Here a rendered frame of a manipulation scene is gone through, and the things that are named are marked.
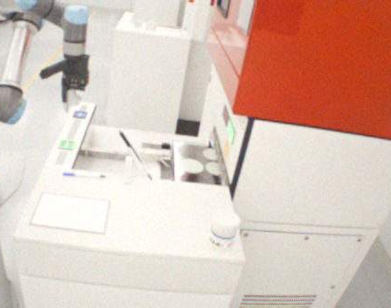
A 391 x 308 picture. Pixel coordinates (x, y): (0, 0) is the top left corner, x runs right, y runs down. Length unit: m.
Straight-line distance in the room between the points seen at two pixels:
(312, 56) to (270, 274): 0.92
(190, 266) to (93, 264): 0.26
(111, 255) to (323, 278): 1.05
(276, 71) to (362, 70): 0.28
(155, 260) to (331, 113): 0.71
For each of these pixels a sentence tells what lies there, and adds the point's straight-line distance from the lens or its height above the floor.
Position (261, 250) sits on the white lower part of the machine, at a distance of 1.54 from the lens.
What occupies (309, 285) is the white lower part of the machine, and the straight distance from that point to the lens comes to 1.79.
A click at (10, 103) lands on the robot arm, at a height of 1.08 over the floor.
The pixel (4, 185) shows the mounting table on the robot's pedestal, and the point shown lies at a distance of 1.48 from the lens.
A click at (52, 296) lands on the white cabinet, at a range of 1.20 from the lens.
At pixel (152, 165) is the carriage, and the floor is 0.88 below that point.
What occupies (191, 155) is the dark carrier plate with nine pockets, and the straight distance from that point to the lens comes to 1.57.
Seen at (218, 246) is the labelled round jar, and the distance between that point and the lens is 1.04.
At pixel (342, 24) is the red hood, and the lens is 1.19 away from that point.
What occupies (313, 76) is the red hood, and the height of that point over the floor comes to 1.39.
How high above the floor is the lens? 1.68
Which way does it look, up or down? 29 degrees down
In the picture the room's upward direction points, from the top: 11 degrees clockwise
